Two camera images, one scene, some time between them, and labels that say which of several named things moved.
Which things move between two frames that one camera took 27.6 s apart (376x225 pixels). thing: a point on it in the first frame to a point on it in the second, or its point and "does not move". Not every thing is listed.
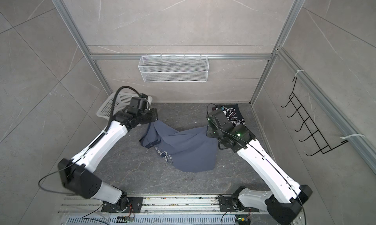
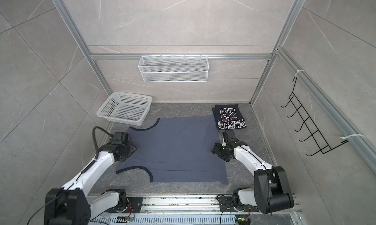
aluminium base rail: [160, 210] does not move
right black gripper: [209, 133] to [216, 149]
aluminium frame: [346, 123] does not move
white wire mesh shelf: [174, 69] does not move
